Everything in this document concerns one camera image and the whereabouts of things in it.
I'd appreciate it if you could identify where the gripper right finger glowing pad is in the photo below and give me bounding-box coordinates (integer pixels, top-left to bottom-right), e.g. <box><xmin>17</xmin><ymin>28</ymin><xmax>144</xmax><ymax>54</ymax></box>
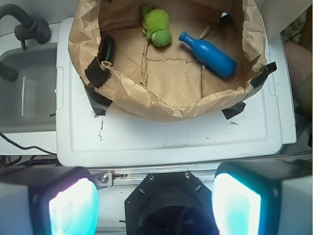
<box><xmin>212</xmin><ymin>159</ymin><xmax>313</xmax><ymax>235</ymax></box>

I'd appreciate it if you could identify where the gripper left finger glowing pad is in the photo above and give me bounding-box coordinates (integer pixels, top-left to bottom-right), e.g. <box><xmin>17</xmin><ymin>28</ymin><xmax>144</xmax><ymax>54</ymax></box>
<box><xmin>0</xmin><ymin>166</ymin><xmax>99</xmax><ymax>235</ymax></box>

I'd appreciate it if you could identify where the blue plastic bottle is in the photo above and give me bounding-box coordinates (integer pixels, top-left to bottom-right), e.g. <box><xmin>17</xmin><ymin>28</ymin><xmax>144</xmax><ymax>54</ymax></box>
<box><xmin>179</xmin><ymin>31</ymin><xmax>237</xmax><ymax>78</ymax></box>

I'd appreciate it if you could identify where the white plastic bin lid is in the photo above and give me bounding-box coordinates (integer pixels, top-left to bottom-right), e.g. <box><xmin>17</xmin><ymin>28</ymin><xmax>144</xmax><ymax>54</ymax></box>
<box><xmin>56</xmin><ymin>18</ymin><xmax>296</xmax><ymax>168</ymax></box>

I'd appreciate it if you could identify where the black tape right lower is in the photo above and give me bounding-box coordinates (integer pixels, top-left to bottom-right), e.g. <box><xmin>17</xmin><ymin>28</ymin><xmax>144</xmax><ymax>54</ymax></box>
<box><xmin>222</xmin><ymin>102</ymin><xmax>246</xmax><ymax>120</ymax></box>

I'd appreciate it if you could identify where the black tape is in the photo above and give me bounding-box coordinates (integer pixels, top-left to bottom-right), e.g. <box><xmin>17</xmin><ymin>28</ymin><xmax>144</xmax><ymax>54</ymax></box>
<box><xmin>84</xmin><ymin>86</ymin><xmax>112</xmax><ymax>116</ymax></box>
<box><xmin>85</xmin><ymin>57</ymin><xmax>112</xmax><ymax>88</ymax></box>
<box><xmin>222</xmin><ymin>102</ymin><xmax>246</xmax><ymax>120</ymax></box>

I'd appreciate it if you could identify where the grey sink basin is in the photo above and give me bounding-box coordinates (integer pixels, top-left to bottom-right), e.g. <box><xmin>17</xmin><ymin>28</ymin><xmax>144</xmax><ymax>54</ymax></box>
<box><xmin>0</xmin><ymin>43</ymin><xmax>57</xmax><ymax>134</ymax></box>

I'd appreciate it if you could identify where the black tape left lower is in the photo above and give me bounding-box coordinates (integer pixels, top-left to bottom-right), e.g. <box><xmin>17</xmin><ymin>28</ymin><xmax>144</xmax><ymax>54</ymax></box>
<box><xmin>84</xmin><ymin>86</ymin><xmax>112</xmax><ymax>116</ymax></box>

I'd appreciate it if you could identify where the black tape right corner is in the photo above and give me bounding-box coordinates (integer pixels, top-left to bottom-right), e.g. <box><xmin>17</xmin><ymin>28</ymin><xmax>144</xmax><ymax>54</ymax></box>
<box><xmin>246</xmin><ymin>62</ymin><xmax>277</xmax><ymax>99</ymax></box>

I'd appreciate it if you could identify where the black tape corner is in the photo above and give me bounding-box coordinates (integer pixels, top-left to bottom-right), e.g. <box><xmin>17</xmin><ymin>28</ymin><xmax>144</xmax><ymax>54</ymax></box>
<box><xmin>219</xmin><ymin>14</ymin><xmax>234</xmax><ymax>26</ymax></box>
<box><xmin>246</xmin><ymin>62</ymin><xmax>277</xmax><ymax>99</ymax></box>

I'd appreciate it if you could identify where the black tape left inner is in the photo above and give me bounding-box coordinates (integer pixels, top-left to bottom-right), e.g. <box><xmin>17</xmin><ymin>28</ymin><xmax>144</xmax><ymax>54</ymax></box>
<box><xmin>85</xmin><ymin>57</ymin><xmax>112</xmax><ymax>88</ymax></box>

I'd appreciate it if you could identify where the brown paper bag tray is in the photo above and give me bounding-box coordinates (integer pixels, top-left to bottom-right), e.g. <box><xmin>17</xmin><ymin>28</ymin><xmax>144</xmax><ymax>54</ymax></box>
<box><xmin>68</xmin><ymin>0</ymin><xmax>267</xmax><ymax>122</ymax></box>

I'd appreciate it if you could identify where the dark green cucumber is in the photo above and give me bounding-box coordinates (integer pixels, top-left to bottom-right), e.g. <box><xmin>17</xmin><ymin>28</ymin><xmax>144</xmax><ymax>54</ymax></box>
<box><xmin>100</xmin><ymin>36</ymin><xmax>116</xmax><ymax>64</ymax></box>

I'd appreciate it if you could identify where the black faucet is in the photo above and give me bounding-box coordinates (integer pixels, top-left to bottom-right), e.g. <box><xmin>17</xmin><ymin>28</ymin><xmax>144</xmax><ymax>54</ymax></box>
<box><xmin>0</xmin><ymin>4</ymin><xmax>51</xmax><ymax>83</ymax></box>

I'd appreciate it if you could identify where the black tape back corner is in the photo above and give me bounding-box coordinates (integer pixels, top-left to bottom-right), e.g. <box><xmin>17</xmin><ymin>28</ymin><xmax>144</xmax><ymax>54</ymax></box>
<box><xmin>219</xmin><ymin>14</ymin><xmax>234</xmax><ymax>26</ymax></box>

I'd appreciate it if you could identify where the green plush toy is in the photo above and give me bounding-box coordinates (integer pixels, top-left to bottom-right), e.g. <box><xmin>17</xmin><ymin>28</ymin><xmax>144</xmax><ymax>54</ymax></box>
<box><xmin>141</xmin><ymin>4</ymin><xmax>173</xmax><ymax>47</ymax></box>

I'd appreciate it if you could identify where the black cable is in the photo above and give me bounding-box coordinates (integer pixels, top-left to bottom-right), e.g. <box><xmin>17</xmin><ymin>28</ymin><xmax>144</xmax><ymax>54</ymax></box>
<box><xmin>0</xmin><ymin>132</ymin><xmax>57</xmax><ymax>156</ymax></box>

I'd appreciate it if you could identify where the aluminium rail with bracket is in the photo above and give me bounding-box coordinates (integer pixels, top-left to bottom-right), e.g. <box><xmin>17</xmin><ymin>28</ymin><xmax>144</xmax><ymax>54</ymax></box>
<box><xmin>89</xmin><ymin>168</ymin><xmax>217</xmax><ymax>189</ymax></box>

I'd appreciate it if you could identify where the black octagonal mount plate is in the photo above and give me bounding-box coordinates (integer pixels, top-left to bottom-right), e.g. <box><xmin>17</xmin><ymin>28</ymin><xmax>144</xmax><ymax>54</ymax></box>
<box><xmin>125</xmin><ymin>171</ymin><xmax>220</xmax><ymax>235</ymax></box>

